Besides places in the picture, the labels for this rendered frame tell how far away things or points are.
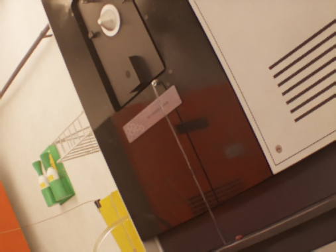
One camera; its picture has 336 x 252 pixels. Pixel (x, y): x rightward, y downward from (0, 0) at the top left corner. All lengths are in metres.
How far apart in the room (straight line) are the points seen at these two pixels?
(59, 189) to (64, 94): 0.57
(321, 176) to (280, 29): 0.22
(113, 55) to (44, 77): 2.56
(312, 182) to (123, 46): 0.45
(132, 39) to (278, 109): 0.35
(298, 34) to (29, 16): 3.06
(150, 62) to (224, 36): 0.20
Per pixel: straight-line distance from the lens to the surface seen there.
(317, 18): 0.82
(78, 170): 3.58
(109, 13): 1.15
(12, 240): 1.26
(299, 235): 0.86
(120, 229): 1.31
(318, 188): 0.91
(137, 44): 1.11
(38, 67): 3.76
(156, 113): 1.08
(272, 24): 0.87
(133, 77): 1.10
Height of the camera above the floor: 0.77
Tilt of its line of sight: 11 degrees up
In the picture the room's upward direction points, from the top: 25 degrees counter-clockwise
